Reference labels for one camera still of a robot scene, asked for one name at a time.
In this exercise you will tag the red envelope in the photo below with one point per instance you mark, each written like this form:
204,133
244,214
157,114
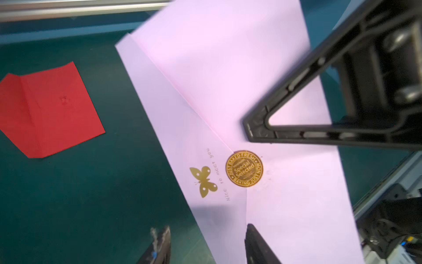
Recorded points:
48,112

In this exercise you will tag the aluminium rail back frame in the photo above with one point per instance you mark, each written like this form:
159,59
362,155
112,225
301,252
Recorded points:
15,11

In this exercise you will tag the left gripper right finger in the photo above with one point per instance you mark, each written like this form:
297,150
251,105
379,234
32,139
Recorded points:
257,250

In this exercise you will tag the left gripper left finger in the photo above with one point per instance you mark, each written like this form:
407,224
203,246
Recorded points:
159,251

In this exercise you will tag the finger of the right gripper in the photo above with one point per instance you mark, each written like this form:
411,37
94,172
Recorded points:
377,52

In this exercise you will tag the lilac envelope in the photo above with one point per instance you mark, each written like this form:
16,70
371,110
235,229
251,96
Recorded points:
198,68

